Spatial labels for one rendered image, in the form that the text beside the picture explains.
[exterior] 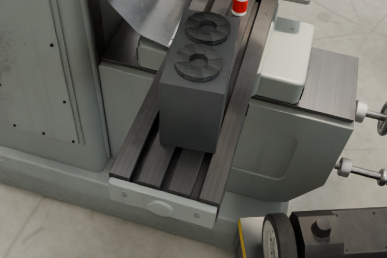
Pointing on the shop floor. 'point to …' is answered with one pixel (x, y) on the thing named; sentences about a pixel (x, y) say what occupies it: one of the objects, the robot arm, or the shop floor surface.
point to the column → (54, 64)
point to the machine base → (61, 182)
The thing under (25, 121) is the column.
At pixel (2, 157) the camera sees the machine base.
